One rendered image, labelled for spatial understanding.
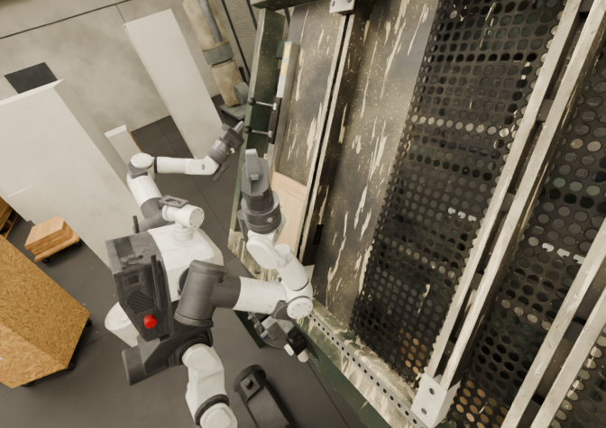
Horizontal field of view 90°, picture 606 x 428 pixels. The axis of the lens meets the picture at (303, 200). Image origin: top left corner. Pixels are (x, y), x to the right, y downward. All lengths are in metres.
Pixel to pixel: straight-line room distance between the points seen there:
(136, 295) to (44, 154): 2.51
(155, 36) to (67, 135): 1.97
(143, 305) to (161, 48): 4.03
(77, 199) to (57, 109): 0.80
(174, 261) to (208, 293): 0.16
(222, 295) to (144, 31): 4.16
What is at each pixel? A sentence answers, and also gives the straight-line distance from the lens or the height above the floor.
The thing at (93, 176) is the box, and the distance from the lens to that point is 3.40.
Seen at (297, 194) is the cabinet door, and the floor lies 1.20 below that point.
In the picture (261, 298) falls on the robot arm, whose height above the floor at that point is 1.22.
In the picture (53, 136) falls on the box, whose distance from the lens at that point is 3.32.
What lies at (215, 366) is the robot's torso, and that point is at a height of 0.85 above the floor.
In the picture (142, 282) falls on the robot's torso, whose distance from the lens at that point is 0.97.
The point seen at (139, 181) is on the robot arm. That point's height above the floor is 1.44.
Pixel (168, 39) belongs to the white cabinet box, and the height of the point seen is 1.76.
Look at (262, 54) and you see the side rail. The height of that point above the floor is 1.66.
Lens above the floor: 1.88
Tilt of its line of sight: 34 degrees down
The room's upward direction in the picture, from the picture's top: 19 degrees counter-clockwise
